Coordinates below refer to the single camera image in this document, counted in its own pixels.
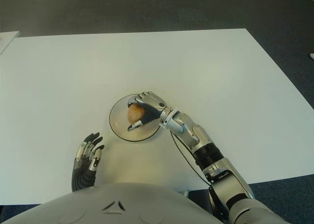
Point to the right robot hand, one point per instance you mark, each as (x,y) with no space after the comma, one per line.
(154,105)

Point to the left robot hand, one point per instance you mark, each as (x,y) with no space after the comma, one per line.
(83,175)

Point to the yellow red apple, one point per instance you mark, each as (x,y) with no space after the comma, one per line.
(136,113)

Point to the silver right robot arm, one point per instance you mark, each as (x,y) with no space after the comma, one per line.
(196,133)

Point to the white plate with black rim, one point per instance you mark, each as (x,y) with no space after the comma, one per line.
(119,121)

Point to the grey robot torso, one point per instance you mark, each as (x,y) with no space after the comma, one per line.
(110,204)

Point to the white side table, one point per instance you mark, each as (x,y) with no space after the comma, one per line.
(7,41)

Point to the black frame under table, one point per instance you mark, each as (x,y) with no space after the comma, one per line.
(196,195)

